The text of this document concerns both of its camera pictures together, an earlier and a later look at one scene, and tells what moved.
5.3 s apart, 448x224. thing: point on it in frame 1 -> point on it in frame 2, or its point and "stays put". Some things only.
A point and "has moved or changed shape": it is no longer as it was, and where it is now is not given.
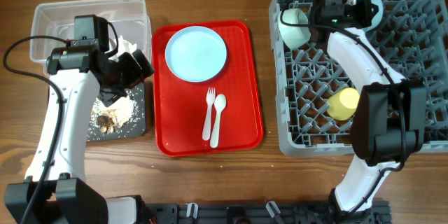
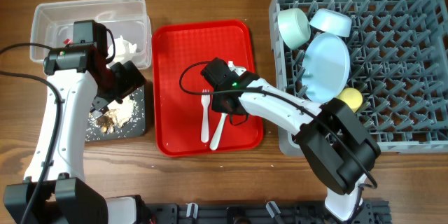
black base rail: x=313 y=212 stays put
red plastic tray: x=182 y=106 stays put
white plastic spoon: x=220 y=103 has moved or changed shape
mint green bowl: x=295 y=37 stays put
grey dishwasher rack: x=412 y=40 stays put
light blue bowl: x=376 y=0 has moved or changed shape
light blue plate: x=196 y=54 -> x=325 y=66
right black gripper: x=362 y=16 -> x=217 y=104
